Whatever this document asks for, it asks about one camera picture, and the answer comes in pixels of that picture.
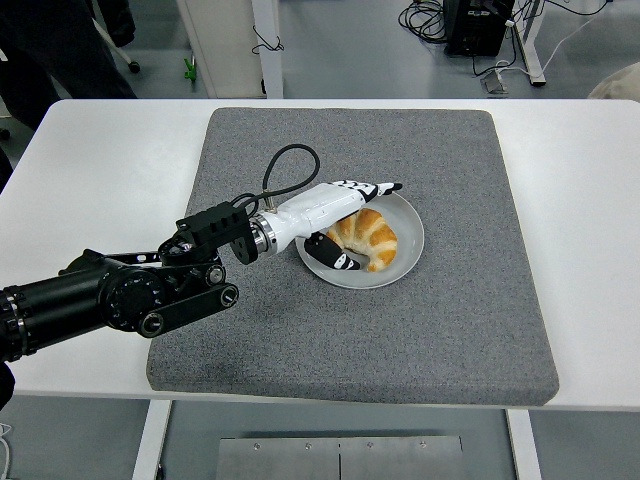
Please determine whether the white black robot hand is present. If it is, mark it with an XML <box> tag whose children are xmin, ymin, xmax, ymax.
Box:
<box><xmin>267</xmin><ymin>178</ymin><xmax>404</xmax><ymax>272</ymax></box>

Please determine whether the golden croissant bread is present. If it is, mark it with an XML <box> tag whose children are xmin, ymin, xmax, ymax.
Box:
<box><xmin>325</xmin><ymin>207</ymin><xmax>400</xmax><ymax>274</ymax></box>

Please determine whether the light grey round plate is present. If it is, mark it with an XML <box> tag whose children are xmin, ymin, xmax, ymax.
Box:
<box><xmin>293</xmin><ymin>182</ymin><xmax>426</xmax><ymax>290</ymax></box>

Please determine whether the grey metal plate with screws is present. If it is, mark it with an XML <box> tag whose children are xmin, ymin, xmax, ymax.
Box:
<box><xmin>217</xmin><ymin>435</ymin><xmax>465</xmax><ymax>480</ymax></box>

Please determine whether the grey speckled mat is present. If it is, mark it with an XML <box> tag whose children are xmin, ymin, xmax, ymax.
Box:
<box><xmin>144</xmin><ymin>106</ymin><xmax>560</xmax><ymax>407</ymax></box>

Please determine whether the white cabinet panel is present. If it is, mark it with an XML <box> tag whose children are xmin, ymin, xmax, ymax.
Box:
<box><xmin>175</xmin><ymin>0</ymin><xmax>264</xmax><ymax>99</ymax></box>

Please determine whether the small grey floor adapter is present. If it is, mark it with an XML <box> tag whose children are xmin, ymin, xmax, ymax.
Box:
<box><xmin>479</xmin><ymin>69</ymin><xmax>509</xmax><ymax>95</ymax></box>

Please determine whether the chair leg with caster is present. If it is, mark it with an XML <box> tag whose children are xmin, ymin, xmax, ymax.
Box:
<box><xmin>89</xmin><ymin>9</ymin><xmax>143</xmax><ymax>75</ymax></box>

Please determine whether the black computer box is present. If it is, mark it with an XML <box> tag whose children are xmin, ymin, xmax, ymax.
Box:
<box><xmin>443</xmin><ymin>0</ymin><xmax>516</xmax><ymax>57</ymax></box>

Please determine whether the white desk leg with foot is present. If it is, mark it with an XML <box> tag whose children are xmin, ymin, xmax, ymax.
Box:
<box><xmin>514</xmin><ymin>0</ymin><xmax>547</xmax><ymax>88</ymax></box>

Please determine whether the white table leg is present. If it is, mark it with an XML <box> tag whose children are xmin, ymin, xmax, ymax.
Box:
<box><xmin>504</xmin><ymin>408</ymin><xmax>544</xmax><ymax>480</ymax></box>
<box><xmin>130</xmin><ymin>399</ymin><xmax>174</xmax><ymax>480</ymax></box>

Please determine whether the person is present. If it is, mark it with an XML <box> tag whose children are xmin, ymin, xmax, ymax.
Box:
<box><xmin>0</xmin><ymin>0</ymin><xmax>139</xmax><ymax>131</ymax></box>

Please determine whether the beige rounded object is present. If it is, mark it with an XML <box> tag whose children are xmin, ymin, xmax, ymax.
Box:
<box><xmin>587</xmin><ymin>67</ymin><xmax>640</xmax><ymax>100</ymax></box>

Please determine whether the white desk post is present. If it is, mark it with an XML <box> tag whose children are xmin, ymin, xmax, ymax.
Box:
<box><xmin>249</xmin><ymin>0</ymin><xmax>285</xmax><ymax>99</ymax></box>

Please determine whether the thin black hanging cable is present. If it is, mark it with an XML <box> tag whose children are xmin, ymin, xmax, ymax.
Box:
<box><xmin>251</xmin><ymin>24</ymin><xmax>285</xmax><ymax>55</ymax></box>

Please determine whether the black floor cable bundle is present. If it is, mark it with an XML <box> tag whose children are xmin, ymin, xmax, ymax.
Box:
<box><xmin>398</xmin><ymin>0</ymin><xmax>449</xmax><ymax>46</ymax></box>

